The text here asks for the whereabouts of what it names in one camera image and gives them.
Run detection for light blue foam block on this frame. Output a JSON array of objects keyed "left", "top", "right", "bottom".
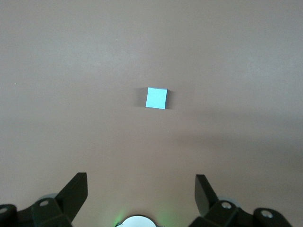
[{"left": 144, "top": 87, "right": 169, "bottom": 110}]

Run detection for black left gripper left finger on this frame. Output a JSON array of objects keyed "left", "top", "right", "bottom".
[{"left": 0, "top": 172, "right": 88, "bottom": 227}]

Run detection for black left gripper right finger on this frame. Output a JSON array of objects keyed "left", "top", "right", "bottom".
[{"left": 189, "top": 174, "right": 291, "bottom": 227}]

